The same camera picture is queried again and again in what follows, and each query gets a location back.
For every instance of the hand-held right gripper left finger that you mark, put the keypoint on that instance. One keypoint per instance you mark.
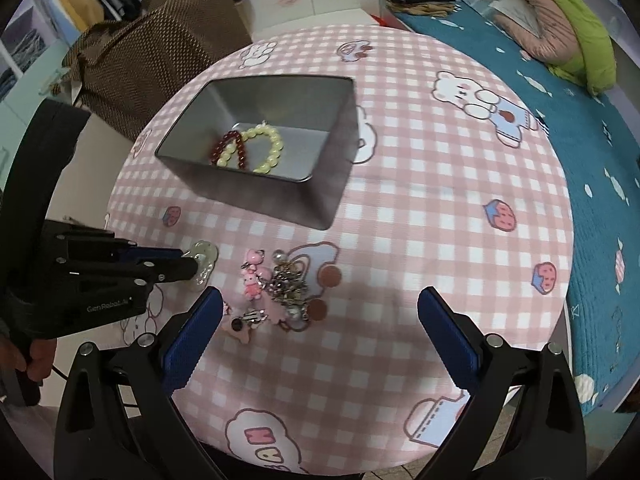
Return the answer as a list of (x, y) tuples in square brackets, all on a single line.
[(195, 340)]

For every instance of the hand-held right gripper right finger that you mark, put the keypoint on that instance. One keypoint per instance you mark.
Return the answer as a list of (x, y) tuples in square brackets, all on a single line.
[(450, 340)]

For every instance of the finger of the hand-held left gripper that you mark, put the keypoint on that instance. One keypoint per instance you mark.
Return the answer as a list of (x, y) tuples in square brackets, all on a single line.
[(175, 270), (155, 254)]

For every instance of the pale green jade pendant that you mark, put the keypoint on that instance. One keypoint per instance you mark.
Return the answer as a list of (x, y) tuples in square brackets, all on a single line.
[(206, 252)]

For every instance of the rectangular metal tin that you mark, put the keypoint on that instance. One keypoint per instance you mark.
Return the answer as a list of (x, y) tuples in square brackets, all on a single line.
[(300, 195)]

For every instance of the person's left hand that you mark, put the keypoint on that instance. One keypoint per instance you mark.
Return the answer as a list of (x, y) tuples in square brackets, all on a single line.
[(37, 360)]

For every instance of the pink checked cartoon tablecloth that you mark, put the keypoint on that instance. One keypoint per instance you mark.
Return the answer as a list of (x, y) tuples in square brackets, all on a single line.
[(425, 240)]

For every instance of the brown covered chair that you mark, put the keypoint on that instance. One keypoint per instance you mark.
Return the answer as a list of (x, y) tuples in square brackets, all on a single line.
[(150, 60)]

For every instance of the lilac shelf unit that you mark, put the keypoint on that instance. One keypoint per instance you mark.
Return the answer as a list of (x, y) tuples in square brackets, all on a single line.
[(30, 80)]

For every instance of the teal candy print bed blanket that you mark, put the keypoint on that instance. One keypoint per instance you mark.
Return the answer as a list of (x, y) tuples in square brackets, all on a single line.
[(575, 135)]

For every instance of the blue grey knitted cloth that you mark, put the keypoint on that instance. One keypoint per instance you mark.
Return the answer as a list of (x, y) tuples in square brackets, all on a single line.
[(27, 47)]

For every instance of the white board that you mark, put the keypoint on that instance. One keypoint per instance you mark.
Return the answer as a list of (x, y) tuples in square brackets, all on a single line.
[(310, 22)]

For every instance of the folded green quilt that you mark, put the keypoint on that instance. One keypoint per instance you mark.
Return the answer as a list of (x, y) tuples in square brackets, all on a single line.
[(585, 45)]

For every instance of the folded tan clothes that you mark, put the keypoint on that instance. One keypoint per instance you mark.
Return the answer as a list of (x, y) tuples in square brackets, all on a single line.
[(425, 10)]

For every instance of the white pillow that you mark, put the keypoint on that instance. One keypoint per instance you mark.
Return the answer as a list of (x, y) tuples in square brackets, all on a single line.
[(507, 6)]

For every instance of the folded pink quilt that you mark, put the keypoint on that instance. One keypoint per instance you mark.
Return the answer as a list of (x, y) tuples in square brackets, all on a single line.
[(530, 10)]

